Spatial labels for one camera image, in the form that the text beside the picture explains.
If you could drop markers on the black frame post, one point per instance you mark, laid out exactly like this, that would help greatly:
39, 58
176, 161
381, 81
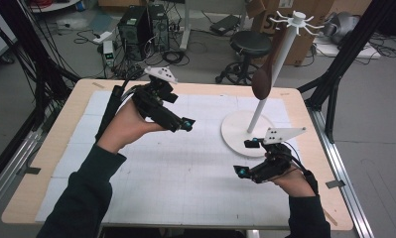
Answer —
30, 49
347, 49

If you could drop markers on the aluminium rail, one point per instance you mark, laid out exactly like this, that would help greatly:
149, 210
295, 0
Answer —
342, 178
10, 165

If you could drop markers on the white desk leg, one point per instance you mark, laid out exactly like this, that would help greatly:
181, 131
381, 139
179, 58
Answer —
185, 29

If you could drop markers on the white power strip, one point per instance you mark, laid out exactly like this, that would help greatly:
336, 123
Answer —
102, 37

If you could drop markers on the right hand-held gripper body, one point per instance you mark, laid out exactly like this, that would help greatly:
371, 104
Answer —
278, 165

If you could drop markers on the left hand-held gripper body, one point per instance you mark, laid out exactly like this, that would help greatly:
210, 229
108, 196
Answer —
152, 99

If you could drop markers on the flat white board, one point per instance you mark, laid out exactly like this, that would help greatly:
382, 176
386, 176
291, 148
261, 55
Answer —
351, 49

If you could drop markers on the brown cardboard box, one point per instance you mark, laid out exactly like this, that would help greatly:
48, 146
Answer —
304, 46

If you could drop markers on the brown wooden spoon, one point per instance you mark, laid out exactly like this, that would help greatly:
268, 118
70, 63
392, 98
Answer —
261, 86

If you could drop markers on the thin wooden stick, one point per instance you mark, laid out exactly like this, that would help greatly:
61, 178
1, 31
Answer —
330, 218

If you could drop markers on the person's left hand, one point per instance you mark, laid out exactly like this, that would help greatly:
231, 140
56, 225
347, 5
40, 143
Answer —
126, 127

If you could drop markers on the person's right hand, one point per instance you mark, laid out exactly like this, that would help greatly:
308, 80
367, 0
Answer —
294, 186

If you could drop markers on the grey tape piece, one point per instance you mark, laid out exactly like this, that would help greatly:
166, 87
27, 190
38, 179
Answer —
32, 170
335, 183

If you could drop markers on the white hook rack stand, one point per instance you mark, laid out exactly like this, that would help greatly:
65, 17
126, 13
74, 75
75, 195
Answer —
243, 135

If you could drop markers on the slim black computer tower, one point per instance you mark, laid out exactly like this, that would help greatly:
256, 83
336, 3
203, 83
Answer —
159, 29

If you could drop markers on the grey bundle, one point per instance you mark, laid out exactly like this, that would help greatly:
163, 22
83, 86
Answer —
342, 26

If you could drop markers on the large black computer tower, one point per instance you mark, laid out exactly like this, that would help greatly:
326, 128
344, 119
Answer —
134, 36

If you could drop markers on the flat black case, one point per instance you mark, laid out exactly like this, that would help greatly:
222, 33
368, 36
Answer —
225, 24

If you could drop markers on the white gridded mat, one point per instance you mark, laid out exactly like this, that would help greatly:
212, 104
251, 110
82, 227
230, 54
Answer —
185, 185

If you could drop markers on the white device with green display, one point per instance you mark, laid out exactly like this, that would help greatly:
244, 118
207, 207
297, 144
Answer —
108, 53

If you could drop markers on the black round stool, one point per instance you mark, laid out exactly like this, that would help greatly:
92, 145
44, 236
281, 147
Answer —
251, 43

